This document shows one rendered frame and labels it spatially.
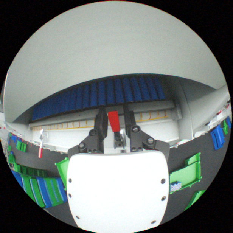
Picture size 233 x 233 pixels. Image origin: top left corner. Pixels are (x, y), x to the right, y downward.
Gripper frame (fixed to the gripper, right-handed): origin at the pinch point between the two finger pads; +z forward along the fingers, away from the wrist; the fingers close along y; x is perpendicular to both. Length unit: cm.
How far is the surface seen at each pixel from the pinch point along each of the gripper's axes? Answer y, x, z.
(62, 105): -14.8, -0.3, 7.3
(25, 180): -68, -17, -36
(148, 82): 8.6, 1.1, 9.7
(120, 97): 1.2, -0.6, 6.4
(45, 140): -25.7, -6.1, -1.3
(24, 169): -99, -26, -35
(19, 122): -44.7, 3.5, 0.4
